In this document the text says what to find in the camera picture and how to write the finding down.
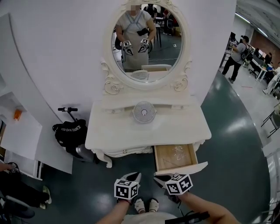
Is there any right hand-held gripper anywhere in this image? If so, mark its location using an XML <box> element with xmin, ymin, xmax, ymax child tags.
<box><xmin>153</xmin><ymin>172</ymin><xmax>193</xmax><ymax>204</ymax></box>

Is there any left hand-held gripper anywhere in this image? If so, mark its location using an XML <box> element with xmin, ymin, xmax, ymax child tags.
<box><xmin>113</xmin><ymin>172</ymin><xmax>142</xmax><ymax>205</ymax></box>

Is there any white wooden large drawer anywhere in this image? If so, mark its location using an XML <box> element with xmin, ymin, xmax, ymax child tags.
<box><xmin>154</xmin><ymin>143</ymin><xmax>209</xmax><ymax>175</ymax></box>
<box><xmin>102</xmin><ymin>146</ymin><xmax>153</xmax><ymax>158</ymax></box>

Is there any person's right forearm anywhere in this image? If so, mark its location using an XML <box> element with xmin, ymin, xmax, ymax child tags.
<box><xmin>180</xmin><ymin>192</ymin><xmax>241</xmax><ymax>224</ymax></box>

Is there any person's left forearm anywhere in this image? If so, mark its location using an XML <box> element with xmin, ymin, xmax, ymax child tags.
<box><xmin>96</xmin><ymin>200</ymin><xmax>132</xmax><ymax>224</ymax></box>

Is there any white dressing table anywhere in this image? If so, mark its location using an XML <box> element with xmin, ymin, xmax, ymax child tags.
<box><xmin>84</xmin><ymin>0</ymin><xmax>212</xmax><ymax>175</ymax></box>

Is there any clear plastic wrap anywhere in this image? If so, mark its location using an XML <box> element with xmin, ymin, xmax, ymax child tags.
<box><xmin>172</xmin><ymin>145</ymin><xmax>186</xmax><ymax>161</ymax></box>

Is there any person's beige garment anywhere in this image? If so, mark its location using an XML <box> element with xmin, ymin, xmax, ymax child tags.
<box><xmin>122</xmin><ymin>211</ymin><xmax>178</xmax><ymax>224</ymax></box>

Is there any silver suitcase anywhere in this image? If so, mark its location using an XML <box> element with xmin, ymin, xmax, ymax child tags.
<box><xmin>65</xmin><ymin>143</ymin><xmax>98</xmax><ymax>164</ymax></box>

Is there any white round desk fan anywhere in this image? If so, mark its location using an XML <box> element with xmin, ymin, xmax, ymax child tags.
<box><xmin>132</xmin><ymin>100</ymin><xmax>158</xmax><ymax>124</ymax></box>

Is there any black printed bag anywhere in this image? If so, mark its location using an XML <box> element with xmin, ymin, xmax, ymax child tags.
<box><xmin>52</xmin><ymin>119</ymin><xmax>88</xmax><ymax>151</ymax></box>

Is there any white panelled furniture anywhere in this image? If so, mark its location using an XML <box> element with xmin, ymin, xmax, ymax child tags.
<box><xmin>261</xmin><ymin>142</ymin><xmax>280</xmax><ymax>221</ymax></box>

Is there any white low cabinet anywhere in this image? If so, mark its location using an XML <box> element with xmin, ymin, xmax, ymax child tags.
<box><xmin>0</xmin><ymin>91</ymin><xmax>43</xmax><ymax>181</ymax></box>

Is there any grey office chair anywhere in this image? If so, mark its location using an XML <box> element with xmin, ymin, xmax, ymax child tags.
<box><xmin>0</xmin><ymin>194</ymin><xmax>35</xmax><ymax>219</ymax></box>

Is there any orange packet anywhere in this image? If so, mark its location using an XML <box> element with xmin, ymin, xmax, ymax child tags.
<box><xmin>13</xmin><ymin>108</ymin><xmax>23</xmax><ymax>121</ymax></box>

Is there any oval white framed mirror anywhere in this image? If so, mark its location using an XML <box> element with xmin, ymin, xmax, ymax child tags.
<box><xmin>100</xmin><ymin>0</ymin><xmax>193</xmax><ymax>96</ymax></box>

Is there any wooden shelf cabinet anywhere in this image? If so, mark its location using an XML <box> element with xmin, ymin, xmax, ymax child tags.
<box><xmin>219</xmin><ymin>48</ymin><xmax>232</xmax><ymax>68</ymax></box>

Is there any row of white office desks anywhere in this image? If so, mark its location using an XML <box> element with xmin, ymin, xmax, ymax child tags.
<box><xmin>248</xmin><ymin>50</ymin><xmax>280</xmax><ymax>97</ymax></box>

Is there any white strap sandal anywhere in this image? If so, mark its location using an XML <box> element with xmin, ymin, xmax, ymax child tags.
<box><xmin>148</xmin><ymin>198</ymin><xmax>159</xmax><ymax>212</ymax></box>
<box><xmin>134</xmin><ymin>198</ymin><xmax>146</xmax><ymax>214</ymax></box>

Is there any black device cable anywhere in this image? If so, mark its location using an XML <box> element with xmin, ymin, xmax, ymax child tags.
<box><xmin>178</xmin><ymin>201</ymin><xmax>193</xmax><ymax>217</ymax></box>

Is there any black scooter handlebar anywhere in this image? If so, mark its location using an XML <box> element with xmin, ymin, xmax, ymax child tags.
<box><xmin>58</xmin><ymin>107</ymin><xmax>78</xmax><ymax>122</ymax></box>

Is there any black metal frame chair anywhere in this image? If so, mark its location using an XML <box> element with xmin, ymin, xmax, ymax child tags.
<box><xmin>261</xmin><ymin>110</ymin><xmax>280</xmax><ymax>138</ymax></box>

